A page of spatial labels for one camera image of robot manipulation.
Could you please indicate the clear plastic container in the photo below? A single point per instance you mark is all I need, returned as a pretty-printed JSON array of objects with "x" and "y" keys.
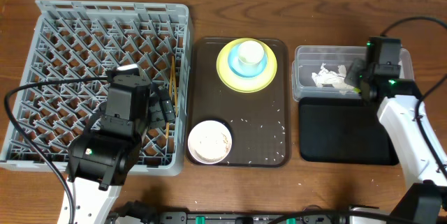
[{"x": 308, "y": 60}]

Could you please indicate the grey plastic dishwasher rack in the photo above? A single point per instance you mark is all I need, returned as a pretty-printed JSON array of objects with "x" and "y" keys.
[{"x": 75, "y": 43}]

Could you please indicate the dark brown serving tray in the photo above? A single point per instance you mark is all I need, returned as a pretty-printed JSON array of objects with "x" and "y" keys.
[{"x": 259, "y": 122}]

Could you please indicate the light blue bowl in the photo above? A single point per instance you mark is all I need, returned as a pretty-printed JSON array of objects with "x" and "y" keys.
[{"x": 245, "y": 71}]

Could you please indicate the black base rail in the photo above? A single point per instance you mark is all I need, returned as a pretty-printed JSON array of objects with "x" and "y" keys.
[{"x": 139, "y": 213}]

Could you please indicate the wooden chopstick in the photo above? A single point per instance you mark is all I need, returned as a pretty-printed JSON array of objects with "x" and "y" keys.
[
  {"x": 175, "y": 91},
  {"x": 172, "y": 72}
]

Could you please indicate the white tissue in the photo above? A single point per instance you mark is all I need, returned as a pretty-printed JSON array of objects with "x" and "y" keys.
[{"x": 329, "y": 78}]

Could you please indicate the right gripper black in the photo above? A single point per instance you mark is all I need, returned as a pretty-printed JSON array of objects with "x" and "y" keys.
[{"x": 354, "y": 74}]

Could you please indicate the white cup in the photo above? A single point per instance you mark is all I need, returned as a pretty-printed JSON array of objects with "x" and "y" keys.
[{"x": 250, "y": 53}]

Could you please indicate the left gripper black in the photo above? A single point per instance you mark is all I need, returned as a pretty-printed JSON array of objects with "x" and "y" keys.
[{"x": 154, "y": 102}]

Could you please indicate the black tray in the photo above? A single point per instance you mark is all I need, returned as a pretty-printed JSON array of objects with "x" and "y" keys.
[{"x": 333, "y": 130}]

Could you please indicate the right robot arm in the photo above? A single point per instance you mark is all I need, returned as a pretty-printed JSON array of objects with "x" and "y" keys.
[{"x": 401, "y": 111}]

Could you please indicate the yellow plate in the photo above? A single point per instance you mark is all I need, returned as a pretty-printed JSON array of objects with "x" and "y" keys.
[{"x": 244, "y": 84}]

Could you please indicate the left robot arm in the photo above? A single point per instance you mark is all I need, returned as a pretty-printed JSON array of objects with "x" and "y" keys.
[{"x": 100, "y": 159}]

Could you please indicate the white bowl with food residue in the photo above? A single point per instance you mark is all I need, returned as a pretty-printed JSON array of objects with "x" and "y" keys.
[{"x": 209, "y": 142}]

